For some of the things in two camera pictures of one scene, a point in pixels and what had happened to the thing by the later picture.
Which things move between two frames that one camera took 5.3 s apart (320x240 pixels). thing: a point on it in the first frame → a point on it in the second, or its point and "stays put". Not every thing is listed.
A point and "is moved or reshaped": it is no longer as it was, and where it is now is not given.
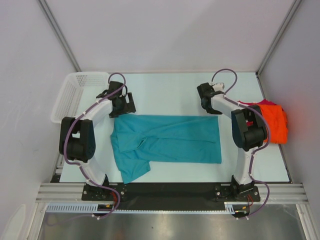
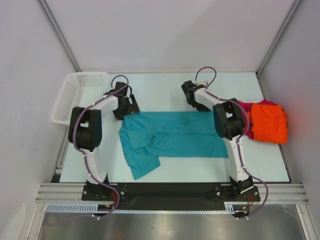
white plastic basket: [78, 93] stays put
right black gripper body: [211, 111] → [199, 106]
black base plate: [169, 195] stays put
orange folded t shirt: [277, 120] stays put
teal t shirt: [139, 139] is moved or reshaped
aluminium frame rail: [280, 193] stays put
